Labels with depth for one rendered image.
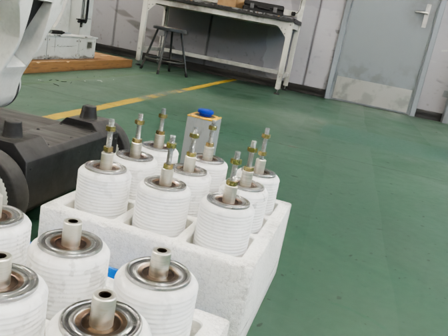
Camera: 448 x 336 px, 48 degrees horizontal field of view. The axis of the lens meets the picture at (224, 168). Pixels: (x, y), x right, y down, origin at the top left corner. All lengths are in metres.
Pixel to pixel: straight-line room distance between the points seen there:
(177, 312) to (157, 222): 0.33
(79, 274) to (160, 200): 0.29
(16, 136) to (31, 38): 0.33
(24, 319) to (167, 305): 0.14
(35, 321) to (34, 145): 0.74
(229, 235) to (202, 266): 0.07
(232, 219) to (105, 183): 0.23
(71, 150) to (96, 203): 0.44
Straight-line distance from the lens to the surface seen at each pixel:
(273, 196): 1.08
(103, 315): 0.49
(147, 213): 0.88
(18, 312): 0.53
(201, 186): 0.98
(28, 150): 1.22
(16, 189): 1.15
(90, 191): 0.92
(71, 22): 4.64
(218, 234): 0.84
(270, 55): 6.02
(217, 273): 0.84
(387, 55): 5.94
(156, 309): 0.56
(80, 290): 0.62
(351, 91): 5.95
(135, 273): 0.58
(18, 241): 0.69
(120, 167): 0.95
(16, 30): 1.37
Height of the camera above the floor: 0.53
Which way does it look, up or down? 15 degrees down
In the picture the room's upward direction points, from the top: 11 degrees clockwise
